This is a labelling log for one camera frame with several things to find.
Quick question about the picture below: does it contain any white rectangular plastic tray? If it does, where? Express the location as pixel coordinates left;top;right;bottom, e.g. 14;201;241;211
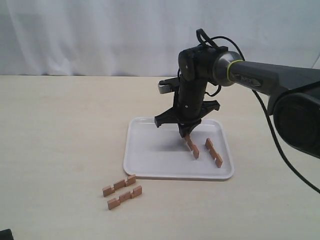
123;117;235;181

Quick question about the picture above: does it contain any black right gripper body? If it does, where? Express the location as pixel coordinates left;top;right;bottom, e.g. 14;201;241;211
154;79;220;128

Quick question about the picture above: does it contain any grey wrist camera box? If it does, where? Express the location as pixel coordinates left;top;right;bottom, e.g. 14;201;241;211
158;77;180;94

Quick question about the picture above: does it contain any white curtain backdrop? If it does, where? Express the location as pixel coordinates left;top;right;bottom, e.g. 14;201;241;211
0;0;320;76

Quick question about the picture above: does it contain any black object at corner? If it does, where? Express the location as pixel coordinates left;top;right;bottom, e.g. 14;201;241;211
0;228;14;240

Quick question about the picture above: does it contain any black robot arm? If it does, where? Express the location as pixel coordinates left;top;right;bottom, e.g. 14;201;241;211
154;45;320;157

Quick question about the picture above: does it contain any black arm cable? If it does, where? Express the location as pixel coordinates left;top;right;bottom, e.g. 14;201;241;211
195;28;320;194

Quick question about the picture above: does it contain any notched wooden piece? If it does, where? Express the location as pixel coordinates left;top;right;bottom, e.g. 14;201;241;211
102;174;136;197
184;134;200;159
205;138;223;168
107;185;143;210

